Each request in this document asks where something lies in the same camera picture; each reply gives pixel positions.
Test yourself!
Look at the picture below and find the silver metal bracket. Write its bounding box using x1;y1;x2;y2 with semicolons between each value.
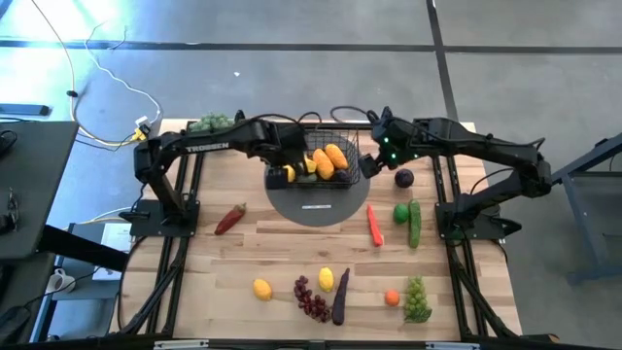
154;339;210;350
426;341;481;350

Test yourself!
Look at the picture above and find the white paper box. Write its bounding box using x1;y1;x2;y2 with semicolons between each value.
91;222;135;282

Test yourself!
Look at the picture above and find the white floor cable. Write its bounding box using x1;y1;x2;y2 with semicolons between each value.
83;18;163;125

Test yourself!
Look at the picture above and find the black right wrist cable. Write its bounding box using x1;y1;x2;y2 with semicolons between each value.
329;105;380;125

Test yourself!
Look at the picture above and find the orange-yellow lemon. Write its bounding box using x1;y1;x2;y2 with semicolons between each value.
252;278;273;302

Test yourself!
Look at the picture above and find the black wire basket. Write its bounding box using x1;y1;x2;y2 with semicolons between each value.
269;126;363;190

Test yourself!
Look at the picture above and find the orange carrot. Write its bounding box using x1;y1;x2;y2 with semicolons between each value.
365;203;385;248

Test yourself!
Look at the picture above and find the black slanted beam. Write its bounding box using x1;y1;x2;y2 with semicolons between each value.
38;226;130;272

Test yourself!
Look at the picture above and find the green cucumber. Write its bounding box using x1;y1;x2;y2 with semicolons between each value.
407;198;423;250

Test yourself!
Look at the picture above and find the green grape bunch with leaves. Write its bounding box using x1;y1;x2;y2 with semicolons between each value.
402;275;433;325

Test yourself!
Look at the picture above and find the white mug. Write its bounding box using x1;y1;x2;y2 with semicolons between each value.
46;267;78;295

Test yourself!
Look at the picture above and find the black aluminium table frame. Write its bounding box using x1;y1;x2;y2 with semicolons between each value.
109;120;560;350

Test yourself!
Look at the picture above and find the yellow floor cable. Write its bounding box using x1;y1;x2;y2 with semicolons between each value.
29;0;147;147

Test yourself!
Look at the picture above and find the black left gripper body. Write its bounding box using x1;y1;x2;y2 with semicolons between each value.
271;124;308;165

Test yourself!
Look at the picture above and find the black flat device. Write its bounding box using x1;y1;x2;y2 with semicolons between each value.
0;102;52;117

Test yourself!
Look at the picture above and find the purple eggplant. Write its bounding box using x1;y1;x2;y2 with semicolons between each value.
331;267;351;327

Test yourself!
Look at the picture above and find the blue-grey metal table frame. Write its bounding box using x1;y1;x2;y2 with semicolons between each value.
534;130;622;286

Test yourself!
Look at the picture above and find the red pepper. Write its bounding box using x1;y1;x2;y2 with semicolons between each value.
214;202;248;236

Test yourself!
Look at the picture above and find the grey round woven placemat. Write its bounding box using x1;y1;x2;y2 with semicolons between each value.
263;133;371;228

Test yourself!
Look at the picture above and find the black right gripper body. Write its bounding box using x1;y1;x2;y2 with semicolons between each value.
373;119;419;169

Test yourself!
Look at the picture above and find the red grape bunch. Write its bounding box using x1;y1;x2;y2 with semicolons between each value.
293;275;332;324

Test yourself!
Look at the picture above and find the pale green grape bunch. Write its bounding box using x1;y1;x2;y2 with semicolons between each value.
188;112;235;133

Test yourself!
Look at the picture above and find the dark grey desk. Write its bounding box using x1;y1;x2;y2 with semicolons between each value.
0;120;80;262

